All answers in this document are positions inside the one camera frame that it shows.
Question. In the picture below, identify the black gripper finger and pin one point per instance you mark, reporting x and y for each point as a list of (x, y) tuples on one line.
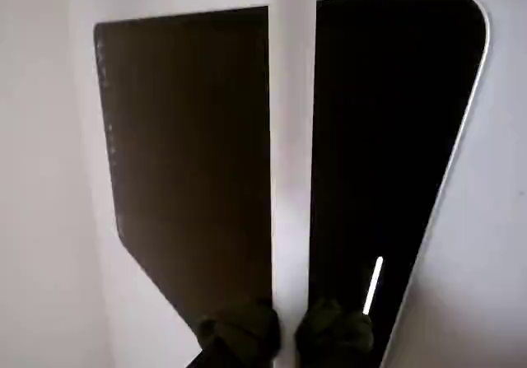
[(243, 335), (333, 335)]

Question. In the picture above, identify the white stylus pencil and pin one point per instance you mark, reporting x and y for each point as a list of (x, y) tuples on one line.
[(291, 137)]

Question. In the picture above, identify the black tablet with silver edge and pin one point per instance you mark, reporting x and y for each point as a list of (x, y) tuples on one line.
[(391, 137)]

